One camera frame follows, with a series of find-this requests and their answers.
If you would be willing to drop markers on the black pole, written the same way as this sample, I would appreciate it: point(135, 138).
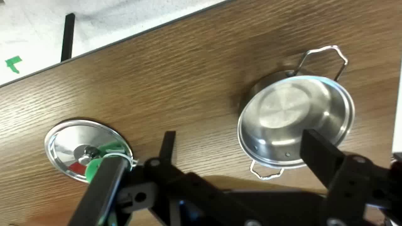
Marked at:
point(68, 35)

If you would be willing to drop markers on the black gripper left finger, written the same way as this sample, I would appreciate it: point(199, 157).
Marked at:
point(101, 189)

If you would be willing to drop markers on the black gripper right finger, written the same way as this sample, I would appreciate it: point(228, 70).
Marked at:
point(322, 157)

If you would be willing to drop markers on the stainless steel pot lid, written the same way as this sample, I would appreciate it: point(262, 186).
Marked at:
point(69, 145)

